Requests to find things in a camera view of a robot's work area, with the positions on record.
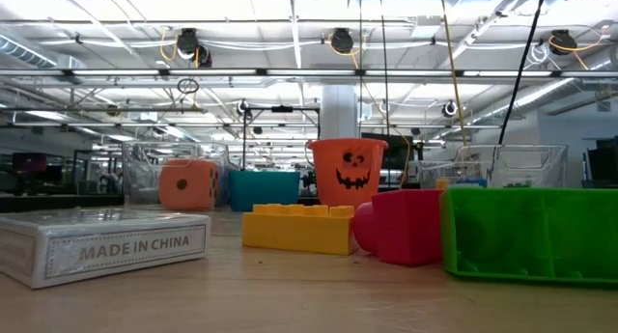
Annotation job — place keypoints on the card deck brown print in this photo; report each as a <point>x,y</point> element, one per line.
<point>96,248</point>

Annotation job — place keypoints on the red toy block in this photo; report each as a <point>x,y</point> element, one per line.
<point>410,227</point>

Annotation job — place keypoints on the black monitor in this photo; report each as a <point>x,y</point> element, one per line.
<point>401,152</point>

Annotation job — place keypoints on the teal plastic bin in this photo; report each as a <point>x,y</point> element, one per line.
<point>263,190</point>

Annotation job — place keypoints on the dark monitor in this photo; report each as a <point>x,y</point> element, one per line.
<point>603,164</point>
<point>29,161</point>

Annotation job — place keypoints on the green plastic bin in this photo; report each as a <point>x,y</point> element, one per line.
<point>531,231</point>

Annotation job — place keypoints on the black gantry stand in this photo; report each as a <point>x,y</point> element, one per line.
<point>282,109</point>

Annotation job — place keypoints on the white building column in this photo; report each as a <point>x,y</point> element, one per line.
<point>338,111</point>

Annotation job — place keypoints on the orange pumpkin bucket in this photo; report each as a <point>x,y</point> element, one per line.
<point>347,169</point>

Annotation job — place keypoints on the yellow eight-stud brick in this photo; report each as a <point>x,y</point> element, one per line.
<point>299,231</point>

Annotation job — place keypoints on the blue heart-shaped block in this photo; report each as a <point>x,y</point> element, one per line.
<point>470,183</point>

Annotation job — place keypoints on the clear plastic bin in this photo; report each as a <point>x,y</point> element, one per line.
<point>541,166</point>
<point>142,174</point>

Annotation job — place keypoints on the orange foam die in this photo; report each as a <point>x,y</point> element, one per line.
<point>188,185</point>

